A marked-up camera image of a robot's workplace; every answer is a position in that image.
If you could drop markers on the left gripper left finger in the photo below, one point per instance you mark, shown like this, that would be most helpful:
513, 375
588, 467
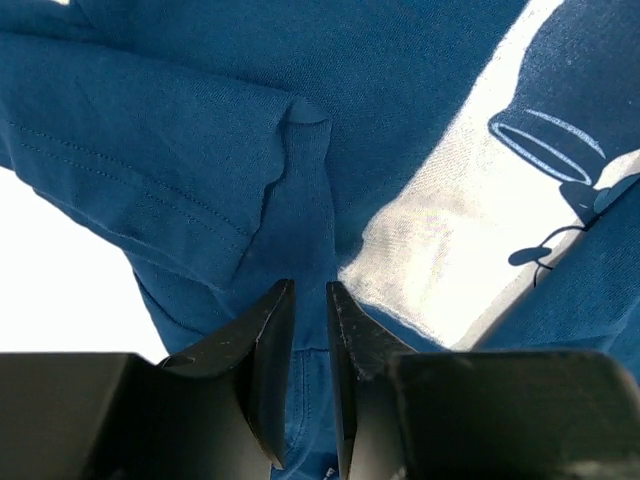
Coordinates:
215, 410

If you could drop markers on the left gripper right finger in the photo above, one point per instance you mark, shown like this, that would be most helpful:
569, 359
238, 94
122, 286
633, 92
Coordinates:
401, 414

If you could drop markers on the blue t shirt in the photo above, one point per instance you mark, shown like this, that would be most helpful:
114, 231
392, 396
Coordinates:
469, 170

